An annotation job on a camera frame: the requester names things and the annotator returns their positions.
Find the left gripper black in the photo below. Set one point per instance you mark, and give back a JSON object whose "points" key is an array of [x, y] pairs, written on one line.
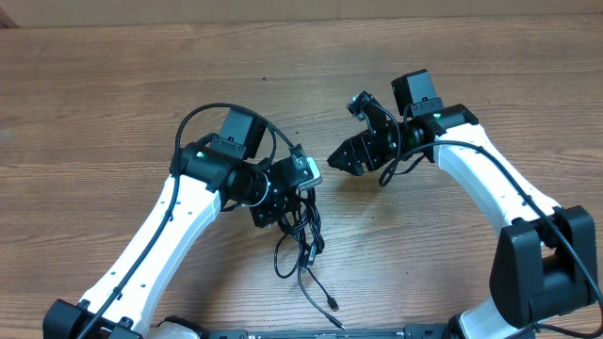
{"points": [[280, 202]]}

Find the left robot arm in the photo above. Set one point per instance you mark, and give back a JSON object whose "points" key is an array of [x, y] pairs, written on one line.
{"points": [[210, 176]]}

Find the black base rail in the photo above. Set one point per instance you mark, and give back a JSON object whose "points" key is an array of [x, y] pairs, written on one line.
{"points": [[325, 334]]}

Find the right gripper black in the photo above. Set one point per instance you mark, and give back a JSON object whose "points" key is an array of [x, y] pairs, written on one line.
{"points": [[361, 143]]}

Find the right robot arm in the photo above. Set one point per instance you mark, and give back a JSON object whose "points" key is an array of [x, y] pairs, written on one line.
{"points": [[545, 263]]}

